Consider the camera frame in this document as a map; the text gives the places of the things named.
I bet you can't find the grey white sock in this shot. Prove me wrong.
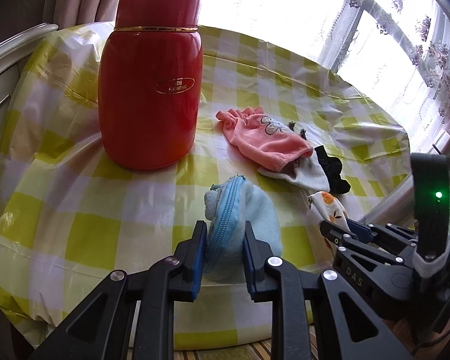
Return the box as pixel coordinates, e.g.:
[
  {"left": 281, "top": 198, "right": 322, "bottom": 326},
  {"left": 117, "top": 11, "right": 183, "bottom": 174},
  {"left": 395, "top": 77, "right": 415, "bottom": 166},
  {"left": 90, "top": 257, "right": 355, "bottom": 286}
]
[{"left": 258, "top": 154, "right": 331, "bottom": 193}]

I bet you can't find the light blue plush zipper pouch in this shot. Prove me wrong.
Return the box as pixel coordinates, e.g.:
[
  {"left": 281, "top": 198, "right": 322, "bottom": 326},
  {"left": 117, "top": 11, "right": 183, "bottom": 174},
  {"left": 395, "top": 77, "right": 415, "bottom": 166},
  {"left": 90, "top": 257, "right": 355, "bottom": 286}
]
[{"left": 203, "top": 174, "right": 284, "bottom": 284}]

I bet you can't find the white lace curtain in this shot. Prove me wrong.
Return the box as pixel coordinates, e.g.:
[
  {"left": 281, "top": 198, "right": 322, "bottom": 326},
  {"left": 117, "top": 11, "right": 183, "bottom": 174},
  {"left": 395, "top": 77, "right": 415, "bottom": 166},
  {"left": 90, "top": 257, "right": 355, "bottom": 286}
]
[{"left": 285, "top": 0, "right": 450, "bottom": 151}]

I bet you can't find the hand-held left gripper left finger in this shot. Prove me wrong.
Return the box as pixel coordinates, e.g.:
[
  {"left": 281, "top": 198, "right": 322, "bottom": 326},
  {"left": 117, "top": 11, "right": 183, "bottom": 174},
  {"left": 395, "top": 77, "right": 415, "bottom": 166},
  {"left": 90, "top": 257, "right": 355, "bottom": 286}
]
[{"left": 28, "top": 220, "right": 208, "bottom": 360}]

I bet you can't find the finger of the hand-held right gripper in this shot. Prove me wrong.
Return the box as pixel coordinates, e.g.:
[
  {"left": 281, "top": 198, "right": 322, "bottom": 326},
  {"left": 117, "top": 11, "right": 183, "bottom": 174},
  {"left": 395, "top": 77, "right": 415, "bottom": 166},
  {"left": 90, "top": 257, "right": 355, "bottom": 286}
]
[
  {"left": 319, "top": 220, "right": 398, "bottom": 298},
  {"left": 347, "top": 220, "right": 421, "bottom": 250}
]

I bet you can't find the yellow checkered tablecloth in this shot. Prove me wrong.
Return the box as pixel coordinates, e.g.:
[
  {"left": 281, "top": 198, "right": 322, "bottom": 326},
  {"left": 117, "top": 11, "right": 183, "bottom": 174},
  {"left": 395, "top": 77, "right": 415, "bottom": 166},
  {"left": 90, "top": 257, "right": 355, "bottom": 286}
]
[{"left": 0, "top": 22, "right": 411, "bottom": 351}]

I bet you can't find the black cloth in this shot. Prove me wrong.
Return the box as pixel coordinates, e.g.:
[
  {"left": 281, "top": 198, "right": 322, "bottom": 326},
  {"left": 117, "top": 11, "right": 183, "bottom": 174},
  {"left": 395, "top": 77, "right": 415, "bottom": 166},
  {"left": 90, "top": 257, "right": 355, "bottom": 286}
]
[{"left": 314, "top": 145, "right": 352, "bottom": 196}]

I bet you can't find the white fruit print cloth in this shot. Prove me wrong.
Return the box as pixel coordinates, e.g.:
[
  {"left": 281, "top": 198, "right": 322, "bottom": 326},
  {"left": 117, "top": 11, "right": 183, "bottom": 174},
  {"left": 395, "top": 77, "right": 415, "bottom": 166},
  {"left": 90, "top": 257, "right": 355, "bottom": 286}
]
[{"left": 307, "top": 191, "right": 349, "bottom": 250}]

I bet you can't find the pink plush bunny pouch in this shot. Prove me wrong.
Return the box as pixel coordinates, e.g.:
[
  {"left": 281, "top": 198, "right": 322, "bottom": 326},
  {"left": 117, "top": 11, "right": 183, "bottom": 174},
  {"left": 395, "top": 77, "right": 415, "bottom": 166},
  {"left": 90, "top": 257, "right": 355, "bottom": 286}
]
[{"left": 214, "top": 106, "right": 315, "bottom": 169}]

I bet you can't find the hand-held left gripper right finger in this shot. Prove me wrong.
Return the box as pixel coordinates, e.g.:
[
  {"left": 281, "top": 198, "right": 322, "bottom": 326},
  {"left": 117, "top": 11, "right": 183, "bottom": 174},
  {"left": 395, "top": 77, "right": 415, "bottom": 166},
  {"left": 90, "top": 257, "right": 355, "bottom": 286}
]
[{"left": 243, "top": 220, "right": 413, "bottom": 360}]

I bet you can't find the red thermos flask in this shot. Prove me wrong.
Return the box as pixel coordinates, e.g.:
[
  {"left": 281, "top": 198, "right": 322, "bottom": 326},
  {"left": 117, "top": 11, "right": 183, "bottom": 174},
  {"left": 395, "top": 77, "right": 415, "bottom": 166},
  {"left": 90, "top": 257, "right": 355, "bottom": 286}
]
[{"left": 98, "top": 0, "right": 205, "bottom": 171}]

